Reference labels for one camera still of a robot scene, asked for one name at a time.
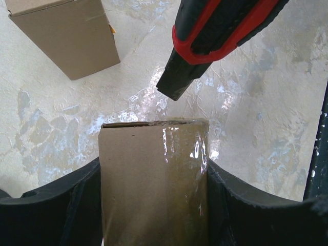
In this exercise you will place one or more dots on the small cardboard box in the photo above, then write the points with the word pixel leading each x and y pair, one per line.
pixel 75 35

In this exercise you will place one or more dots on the taped cardboard box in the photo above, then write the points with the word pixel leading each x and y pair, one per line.
pixel 154 185

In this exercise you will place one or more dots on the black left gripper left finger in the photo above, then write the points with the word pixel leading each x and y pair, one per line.
pixel 66 211

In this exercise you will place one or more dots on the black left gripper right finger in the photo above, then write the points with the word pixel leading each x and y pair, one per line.
pixel 241 214

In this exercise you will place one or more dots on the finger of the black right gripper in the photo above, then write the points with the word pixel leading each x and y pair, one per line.
pixel 316 183

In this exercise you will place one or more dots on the red black utility knife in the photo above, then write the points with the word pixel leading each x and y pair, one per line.
pixel 207 31

